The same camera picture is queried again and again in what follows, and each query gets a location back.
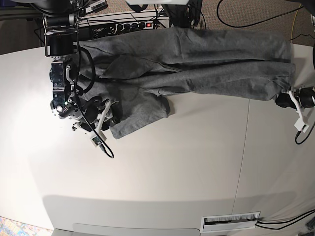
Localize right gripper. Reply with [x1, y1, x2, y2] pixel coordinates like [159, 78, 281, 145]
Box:
[72, 96, 123, 139]

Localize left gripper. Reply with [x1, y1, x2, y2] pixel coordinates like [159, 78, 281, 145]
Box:
[275, 86, 315, 120]

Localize grey T-shirt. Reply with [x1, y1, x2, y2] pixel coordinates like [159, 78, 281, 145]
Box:
[80, 27, 295, 139]

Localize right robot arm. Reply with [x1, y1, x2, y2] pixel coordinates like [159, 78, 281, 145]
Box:
[31, 0, 115, 145]

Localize black power strip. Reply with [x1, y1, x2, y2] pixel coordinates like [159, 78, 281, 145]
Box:
[116, 22, 154, 32]

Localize grey table leg column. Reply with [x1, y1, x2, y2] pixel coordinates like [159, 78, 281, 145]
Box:
[162, 4, 182, 27]

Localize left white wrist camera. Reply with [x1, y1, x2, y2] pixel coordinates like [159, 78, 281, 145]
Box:
[294, 118, 309, 133]

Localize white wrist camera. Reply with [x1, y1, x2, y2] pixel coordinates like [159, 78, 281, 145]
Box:
[90, 132, 107, 147]
[294, 118, 309, 133]

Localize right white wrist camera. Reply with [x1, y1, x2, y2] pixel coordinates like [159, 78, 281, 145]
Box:
[90, 132, 107, 147]

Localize yellow cable on carpet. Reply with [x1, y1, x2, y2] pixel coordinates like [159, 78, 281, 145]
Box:
[290, 4, 305, 42]

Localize black cables at grommet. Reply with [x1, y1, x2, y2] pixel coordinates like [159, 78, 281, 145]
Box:
[255, 209, 315, 231]

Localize white cable grommet box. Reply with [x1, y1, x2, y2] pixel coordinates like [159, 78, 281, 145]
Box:
[200, 211, 260, 233]

